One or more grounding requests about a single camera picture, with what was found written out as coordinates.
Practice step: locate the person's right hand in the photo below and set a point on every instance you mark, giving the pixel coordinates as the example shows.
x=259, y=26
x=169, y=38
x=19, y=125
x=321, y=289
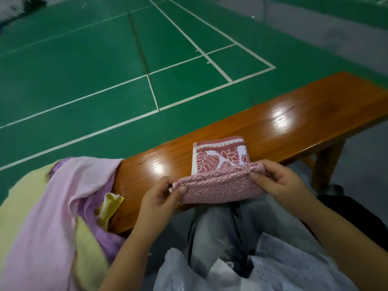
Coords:
x=286, y=188

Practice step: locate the pale yellow towel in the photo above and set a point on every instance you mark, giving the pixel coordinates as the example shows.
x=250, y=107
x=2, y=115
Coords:
x=15, y=209

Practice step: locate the yellow white striped cloth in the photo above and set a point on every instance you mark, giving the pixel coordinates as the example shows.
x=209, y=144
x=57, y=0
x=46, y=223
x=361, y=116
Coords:
x=110, y=206

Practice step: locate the brown wooden bench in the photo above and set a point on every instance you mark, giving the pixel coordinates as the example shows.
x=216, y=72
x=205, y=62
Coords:
x=285, y=118

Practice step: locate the red patterned towel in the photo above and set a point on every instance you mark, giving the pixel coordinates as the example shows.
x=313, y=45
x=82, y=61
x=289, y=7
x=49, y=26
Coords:
x=218, y=172

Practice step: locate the purple towel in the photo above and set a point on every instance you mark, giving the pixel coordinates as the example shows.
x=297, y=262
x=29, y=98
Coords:
x=109, y=242

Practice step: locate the person's right forearm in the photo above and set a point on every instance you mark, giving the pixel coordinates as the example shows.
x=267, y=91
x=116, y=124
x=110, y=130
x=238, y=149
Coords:
x=351, y=245

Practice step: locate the person's left forearm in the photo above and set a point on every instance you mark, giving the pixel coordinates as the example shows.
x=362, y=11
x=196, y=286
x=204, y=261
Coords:
x=127, y=263

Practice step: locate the light pink towel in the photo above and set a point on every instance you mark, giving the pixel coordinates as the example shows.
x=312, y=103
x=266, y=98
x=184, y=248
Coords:
x=48, y=233

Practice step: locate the person's grey trousers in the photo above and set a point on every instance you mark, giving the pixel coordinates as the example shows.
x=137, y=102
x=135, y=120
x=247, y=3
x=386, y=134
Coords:
x=224, y=230

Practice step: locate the person's left hand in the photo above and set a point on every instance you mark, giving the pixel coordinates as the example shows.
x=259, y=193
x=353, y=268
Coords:
x=157, y=206

